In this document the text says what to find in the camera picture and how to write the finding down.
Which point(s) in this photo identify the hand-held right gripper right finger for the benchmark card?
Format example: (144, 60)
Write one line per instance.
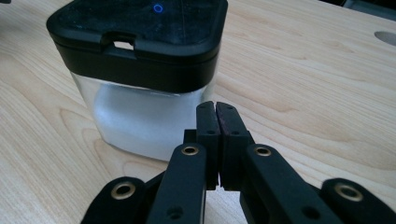
(267, 180)

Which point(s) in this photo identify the grey round table grommet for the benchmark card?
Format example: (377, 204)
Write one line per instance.
(387, 38)

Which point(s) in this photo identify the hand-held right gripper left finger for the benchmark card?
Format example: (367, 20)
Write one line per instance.
(186, 180)

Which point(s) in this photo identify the clear jar with black lid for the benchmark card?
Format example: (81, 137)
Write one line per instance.
(140, 74)

